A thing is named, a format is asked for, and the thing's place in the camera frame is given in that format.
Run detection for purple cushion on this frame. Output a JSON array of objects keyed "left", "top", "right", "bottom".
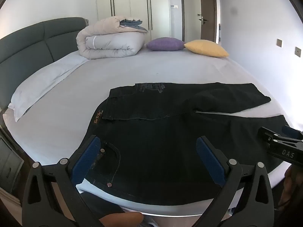
[{"left": 146, "top": 37, "right": 186, "bottom": 51}]

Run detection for white wardrobe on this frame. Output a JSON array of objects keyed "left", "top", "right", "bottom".
[{"left": 96, "top": 0, "right": 183, "bottom": 40}]

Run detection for person's right hand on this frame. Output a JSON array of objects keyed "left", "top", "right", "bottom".
[{"left": 278, "top": 164, "right": 303, "bottom": 208}]

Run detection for person's patterned clothing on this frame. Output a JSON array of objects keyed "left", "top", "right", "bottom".
[{"left": 141, "top": 214, "right": 166, "bottom": 227}]

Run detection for yellow cushion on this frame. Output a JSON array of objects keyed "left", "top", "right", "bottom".
[{"left": 184, "top": 40, "right": 230, "bottom": 58}]

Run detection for folded blue cloth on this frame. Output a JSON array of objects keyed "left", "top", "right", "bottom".
[{"left": 119, "top": 19, "right": 148, "bottom": 32}]

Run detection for dark nightstand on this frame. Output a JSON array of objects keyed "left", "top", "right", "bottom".
[{"left": 0, "top": 128, "right": 25, "bottom": 194}]

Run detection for black denim pants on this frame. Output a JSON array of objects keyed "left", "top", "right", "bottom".
[{"left": 76, "top": 82, "right": 291, "bottom": 206}]

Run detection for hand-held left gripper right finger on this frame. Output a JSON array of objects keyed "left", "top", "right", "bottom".
[{"left": 196, "top": 136, "right": 275, "bottom": 227}]

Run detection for dark grey padded headboard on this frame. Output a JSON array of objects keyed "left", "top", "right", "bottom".
[{"left": 0, "top": 17, "right": 89, "bottom": 110}]

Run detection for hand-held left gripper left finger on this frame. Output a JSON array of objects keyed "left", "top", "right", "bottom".
[{"left": 21, "top": 135, "right": 126, "bottom": 227}]

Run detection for person's left hand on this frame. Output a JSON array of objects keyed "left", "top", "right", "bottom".
[{"left": 99, "top": 212, "right": 144, "bottom": 227}]

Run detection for brown wooden door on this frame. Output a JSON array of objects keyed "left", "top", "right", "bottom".
[{"left": 199, "top": 0, "right": 218, "bottom": 43}]

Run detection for bed with white sheet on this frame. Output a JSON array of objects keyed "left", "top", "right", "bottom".
[{"left": 2, "top": 50, "right": 294, "bottom": 218}]

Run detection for folded beige white duvet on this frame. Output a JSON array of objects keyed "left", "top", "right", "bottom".
[{"left": 76, "top": 16, "right": 148, "bottom": 59}]

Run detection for white pillow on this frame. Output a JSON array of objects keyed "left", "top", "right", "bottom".
[{"left": 8, "top": 52, "right": 91, "bottom": 123}]

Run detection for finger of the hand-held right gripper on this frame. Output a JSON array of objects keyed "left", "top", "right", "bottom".
[
  {"left": 282, "top": 125, "right": 303, "bottom": 139},
  {"left": 258, "top": 126, "right": 284, "bottom": 147}
]

